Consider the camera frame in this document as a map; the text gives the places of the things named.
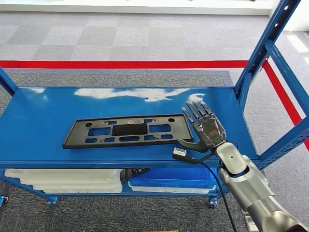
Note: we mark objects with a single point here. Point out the blue plastic crate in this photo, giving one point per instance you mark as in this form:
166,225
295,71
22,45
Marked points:
173,177

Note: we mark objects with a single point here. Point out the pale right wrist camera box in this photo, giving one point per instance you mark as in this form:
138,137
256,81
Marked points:
179,152

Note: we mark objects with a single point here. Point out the white plastic tray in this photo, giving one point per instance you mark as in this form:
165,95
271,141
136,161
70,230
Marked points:
169,191
60,179

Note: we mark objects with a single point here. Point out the small black plastic part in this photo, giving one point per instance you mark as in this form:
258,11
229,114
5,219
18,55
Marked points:
127,174

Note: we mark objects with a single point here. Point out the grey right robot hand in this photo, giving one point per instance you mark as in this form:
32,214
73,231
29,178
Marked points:
209,131

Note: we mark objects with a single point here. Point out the red floor tape line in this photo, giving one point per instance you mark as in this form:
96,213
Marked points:
96,64

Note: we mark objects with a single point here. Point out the blue metal shelf rack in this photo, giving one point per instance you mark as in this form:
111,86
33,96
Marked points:
48,128

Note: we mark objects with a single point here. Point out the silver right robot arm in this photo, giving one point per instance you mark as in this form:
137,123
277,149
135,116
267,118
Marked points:
253,189

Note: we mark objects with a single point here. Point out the black plastic panel part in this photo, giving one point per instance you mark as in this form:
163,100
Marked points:
77,133

